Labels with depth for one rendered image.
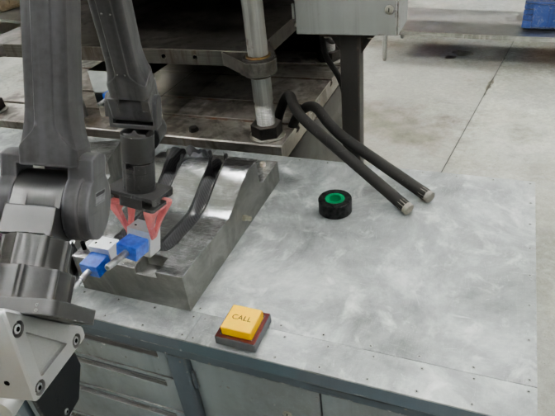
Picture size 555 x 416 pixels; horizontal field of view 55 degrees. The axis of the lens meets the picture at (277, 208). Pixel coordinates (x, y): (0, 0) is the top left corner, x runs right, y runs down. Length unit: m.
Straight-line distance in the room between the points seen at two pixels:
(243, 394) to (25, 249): 0.73
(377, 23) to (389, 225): 0.60
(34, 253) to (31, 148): 0.11
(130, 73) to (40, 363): 0.45
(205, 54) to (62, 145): 1.17
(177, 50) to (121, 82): 0.93
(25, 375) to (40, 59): 0.31
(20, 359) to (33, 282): 0.07
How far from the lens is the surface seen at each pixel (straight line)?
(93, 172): 0.62
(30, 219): 0.61
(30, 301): 0.56
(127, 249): 1.01
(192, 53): 1.76
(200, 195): 1.24
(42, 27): 0.61
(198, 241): 1.12
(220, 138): 1.74
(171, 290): 1.08
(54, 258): 0.60
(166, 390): 1.35
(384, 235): 1.23
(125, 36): 0.82
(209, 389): 1.26
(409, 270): 1.14
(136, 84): 0.87
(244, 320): 1.00
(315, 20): 1.64
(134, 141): 0.93
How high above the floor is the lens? 1.55
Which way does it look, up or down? 34 degrees down
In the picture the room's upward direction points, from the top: 7 degrees counter-clockwise
